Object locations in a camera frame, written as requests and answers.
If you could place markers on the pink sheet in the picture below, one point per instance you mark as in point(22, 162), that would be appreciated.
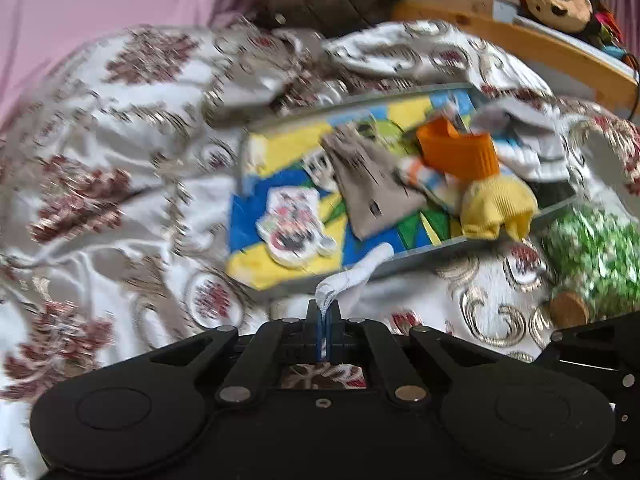
point(37, 34)

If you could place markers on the white quilted cloth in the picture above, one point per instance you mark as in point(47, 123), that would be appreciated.
point(526, 139)

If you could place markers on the mouse plush toy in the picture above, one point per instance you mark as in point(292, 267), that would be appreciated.
point(586, 20)

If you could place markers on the striped yellow knit sock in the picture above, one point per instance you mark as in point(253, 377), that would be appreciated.
point(483, 207)

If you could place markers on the orange ribbed cup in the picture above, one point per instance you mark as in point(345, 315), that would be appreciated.
point(465, 156)

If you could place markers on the cartoon character small pouch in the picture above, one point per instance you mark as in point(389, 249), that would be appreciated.
point(292, 229)

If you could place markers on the floral satin bedspread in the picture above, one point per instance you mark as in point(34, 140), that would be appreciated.
point(119, 169)

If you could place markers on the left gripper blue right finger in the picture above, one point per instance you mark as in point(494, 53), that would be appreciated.
point(334, 333)

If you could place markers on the wooden bed frame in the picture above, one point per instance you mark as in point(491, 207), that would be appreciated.
point(613, 87)

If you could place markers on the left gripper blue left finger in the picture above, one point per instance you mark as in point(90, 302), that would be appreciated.
point(312, 333)

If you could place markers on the grey drawstring pouch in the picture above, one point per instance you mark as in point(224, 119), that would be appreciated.
point(365, 172)

